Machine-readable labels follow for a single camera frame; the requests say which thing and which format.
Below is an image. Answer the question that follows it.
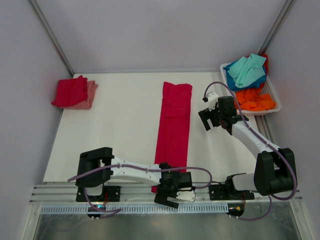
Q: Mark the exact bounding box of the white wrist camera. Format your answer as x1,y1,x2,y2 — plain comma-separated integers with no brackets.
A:
202,91,219,111
176,190,196,203

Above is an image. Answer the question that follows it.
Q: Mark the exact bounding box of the black connector board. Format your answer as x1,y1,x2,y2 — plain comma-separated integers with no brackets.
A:
87,204,106,221
226,205,245,219

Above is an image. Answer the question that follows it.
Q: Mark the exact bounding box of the folded salmon pink t shirt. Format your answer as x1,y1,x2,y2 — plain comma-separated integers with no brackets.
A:
71,80,99,110

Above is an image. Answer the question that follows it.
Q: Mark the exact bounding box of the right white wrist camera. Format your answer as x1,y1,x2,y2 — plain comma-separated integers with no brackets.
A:
202,91,219,111

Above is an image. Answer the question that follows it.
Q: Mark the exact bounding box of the magenta t shirt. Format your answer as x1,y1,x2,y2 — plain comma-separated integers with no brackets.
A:
150,81,194,195

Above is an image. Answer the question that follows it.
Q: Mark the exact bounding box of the turquoise t shirt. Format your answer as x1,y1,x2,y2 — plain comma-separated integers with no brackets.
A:
228,53,266,88

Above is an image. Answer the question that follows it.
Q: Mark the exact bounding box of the right aluminium corner post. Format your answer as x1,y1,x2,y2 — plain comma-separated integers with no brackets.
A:
257,0,296,55

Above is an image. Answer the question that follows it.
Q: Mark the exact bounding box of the aluminium front rail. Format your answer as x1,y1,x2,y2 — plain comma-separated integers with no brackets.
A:
28,181,303,206

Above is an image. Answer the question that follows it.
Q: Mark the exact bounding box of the left aluminium corner post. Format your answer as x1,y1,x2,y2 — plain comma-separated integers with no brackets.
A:
27,0,75,77

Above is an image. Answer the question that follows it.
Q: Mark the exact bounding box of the left black connector board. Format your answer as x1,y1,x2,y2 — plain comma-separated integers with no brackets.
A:
87,204,106,221

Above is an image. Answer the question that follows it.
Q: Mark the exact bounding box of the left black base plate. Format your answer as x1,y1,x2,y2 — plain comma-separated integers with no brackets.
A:
86,185,121,202

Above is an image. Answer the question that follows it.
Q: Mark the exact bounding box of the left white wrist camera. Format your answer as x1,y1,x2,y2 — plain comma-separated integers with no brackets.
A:
176,190,196,203

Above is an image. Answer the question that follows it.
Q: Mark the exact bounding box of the aluminium corner post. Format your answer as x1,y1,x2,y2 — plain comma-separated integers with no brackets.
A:
257,0,296,55
27,0,75,77

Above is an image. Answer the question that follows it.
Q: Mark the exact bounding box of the right black connector board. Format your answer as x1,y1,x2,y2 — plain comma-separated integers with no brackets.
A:
226,205,245,219

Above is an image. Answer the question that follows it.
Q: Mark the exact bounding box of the white plastic basket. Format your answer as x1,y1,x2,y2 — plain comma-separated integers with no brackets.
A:
219,61,282,117

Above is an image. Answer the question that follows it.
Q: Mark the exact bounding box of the red t shirt in basket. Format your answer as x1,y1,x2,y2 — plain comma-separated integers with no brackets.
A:
260,54,269,76

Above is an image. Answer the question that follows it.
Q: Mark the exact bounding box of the folded red t shirt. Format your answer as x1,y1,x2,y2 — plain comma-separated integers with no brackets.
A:
51,75,88,108

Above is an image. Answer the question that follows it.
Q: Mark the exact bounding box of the slotted white cable duct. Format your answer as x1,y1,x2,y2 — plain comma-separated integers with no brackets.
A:
39,203,228,215

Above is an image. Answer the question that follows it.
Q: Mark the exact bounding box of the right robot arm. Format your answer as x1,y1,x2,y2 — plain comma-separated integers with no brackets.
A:
198,93,298,199

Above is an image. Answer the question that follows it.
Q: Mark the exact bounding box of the orange t shirt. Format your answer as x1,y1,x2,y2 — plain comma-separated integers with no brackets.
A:
235,88,277,112

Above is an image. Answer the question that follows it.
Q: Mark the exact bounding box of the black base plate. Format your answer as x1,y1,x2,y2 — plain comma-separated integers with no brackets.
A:
208,182,255,201
86,185,121,202

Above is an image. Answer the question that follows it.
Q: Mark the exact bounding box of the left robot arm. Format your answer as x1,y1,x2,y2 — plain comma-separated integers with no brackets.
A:
70,147,196,209

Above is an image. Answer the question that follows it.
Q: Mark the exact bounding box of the blue t shirt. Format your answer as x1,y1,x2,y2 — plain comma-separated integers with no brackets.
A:
220,62,267,92

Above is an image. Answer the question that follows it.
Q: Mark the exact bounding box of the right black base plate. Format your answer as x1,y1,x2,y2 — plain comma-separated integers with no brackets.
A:
208,182,255,201

